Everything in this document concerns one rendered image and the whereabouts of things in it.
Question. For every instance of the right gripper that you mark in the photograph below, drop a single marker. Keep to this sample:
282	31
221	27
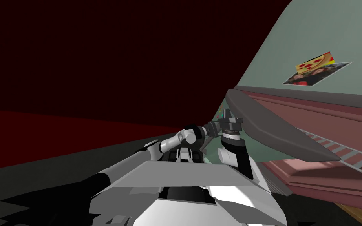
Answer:
230	124

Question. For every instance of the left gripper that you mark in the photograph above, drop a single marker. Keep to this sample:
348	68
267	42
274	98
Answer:
212	129

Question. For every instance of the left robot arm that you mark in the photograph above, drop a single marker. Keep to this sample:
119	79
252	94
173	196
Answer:
127	166

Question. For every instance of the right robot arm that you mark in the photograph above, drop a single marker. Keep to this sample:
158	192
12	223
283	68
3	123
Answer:
231	153

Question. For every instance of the grey-green fridge door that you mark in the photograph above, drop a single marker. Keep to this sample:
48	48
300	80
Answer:
262	150

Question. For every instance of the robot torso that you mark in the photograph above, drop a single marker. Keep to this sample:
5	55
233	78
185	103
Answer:
184	175

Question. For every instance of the photo magnet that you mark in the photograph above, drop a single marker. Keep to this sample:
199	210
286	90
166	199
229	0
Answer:
313	75

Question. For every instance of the pizza magnet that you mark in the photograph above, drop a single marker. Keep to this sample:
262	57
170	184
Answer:
314	62

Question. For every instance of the grey-green fridge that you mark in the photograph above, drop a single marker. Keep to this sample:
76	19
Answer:
309	31

